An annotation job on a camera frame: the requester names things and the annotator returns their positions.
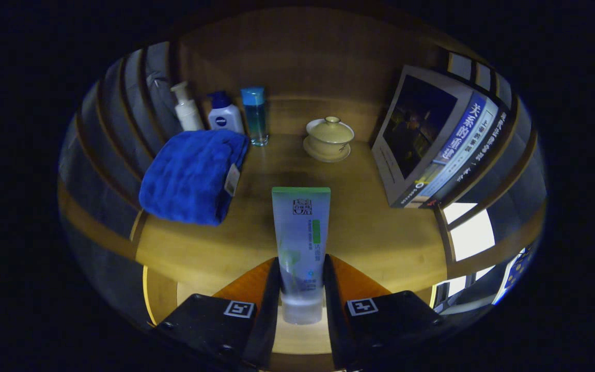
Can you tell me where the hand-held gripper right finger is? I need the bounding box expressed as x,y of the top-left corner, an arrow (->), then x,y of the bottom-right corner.
322,254 -> 445,370

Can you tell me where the pale blue book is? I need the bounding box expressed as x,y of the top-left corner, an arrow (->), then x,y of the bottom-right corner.
416,93 -> 499,207

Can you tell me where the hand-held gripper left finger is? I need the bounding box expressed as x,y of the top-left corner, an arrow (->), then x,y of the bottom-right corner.
153,257 -> 281,370

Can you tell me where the blue towel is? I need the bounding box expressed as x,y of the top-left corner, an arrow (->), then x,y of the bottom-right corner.
138,129 -> 250,226

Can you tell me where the wooden cabinet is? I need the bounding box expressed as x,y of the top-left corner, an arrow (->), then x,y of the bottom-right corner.
59,8 -> 546,331

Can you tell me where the white pump bottle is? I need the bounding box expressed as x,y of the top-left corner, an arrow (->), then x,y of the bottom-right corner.
170,81 -> 204,132

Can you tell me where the wooden countertop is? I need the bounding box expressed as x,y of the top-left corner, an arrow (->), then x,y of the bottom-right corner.
135,97 -> 449,295

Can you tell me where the grey book with dark cover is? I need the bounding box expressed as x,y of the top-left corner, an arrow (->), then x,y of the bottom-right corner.
371,65 -> 476,208

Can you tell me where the beige lidded teacup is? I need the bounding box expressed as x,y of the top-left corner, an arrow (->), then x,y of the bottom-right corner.
303,116 -> 355,163

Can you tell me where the white tube with green cap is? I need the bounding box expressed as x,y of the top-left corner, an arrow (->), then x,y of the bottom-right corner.
271,187 -> 332,325

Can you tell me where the teal blue bottle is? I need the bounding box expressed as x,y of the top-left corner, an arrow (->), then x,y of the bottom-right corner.
240,87 -> 270,147

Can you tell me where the white bottle with blue cap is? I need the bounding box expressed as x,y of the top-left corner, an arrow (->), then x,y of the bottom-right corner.
207,91 -> 245,135

